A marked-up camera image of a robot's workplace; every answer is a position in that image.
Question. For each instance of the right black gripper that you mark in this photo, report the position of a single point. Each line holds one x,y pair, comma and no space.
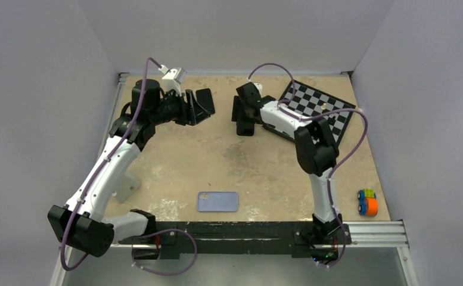
236,104

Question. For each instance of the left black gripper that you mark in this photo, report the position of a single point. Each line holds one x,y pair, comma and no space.
190,111

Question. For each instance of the black phone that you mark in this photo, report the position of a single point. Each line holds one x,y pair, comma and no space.
245,126

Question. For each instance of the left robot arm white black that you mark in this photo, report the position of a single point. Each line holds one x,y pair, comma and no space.
80,223

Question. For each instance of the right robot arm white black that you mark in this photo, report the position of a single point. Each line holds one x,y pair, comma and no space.
316,152

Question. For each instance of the black white chessboard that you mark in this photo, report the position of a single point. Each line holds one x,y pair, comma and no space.
301,101

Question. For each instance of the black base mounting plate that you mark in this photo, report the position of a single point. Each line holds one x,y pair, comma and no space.
297,239

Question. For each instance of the colourful toy car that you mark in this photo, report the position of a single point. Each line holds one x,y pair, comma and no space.
368,204

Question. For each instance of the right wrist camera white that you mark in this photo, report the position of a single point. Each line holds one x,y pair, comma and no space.
258,86

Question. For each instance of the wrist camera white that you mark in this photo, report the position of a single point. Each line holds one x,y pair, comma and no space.
258,86
173,78

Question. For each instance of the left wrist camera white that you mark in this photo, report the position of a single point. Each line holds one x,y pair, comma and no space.
173,78

